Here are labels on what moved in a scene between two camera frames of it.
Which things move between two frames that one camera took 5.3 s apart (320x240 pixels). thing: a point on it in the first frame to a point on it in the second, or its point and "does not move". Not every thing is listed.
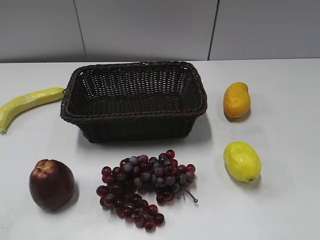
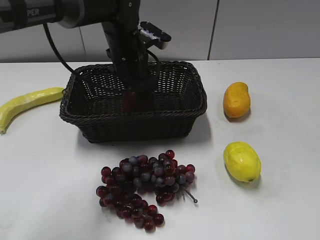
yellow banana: x=9 y=110 does not move
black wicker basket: x=133 y=101 does not move
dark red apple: x=52 y=184 to x=129 y=100
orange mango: x=236 y=100 does not move
